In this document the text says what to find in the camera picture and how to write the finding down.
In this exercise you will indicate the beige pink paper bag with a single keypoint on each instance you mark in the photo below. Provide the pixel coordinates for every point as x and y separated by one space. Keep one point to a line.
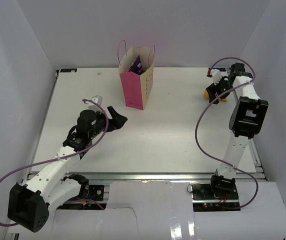
136 88

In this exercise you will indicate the aluminium table edge rail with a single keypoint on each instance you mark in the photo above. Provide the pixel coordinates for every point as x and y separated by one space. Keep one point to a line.
148 176

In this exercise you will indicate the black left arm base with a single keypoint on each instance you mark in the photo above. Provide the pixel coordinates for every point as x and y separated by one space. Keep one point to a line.
88 196

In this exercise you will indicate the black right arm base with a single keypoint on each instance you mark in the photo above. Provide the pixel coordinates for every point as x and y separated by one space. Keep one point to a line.
220 195

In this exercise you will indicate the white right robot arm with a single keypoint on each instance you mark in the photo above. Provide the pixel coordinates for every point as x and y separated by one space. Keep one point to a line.
245 122

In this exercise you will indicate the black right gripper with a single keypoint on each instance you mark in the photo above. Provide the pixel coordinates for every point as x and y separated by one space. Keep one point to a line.
212 89

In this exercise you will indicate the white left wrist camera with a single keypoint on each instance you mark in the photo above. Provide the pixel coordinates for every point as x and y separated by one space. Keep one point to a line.
92 103

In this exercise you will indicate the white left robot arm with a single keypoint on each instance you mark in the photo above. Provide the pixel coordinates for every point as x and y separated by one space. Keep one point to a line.
30 203

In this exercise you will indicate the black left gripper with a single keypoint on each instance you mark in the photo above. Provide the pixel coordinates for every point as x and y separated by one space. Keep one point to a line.
117 120

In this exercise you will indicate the blue table label left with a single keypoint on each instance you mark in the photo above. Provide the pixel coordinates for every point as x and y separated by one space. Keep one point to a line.
68 70

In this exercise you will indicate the yellow M&M's packet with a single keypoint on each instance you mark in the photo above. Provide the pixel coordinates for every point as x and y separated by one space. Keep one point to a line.
211 96

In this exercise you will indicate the blue purple snack bag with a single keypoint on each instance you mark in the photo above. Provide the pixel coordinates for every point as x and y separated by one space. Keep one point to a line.
136 67

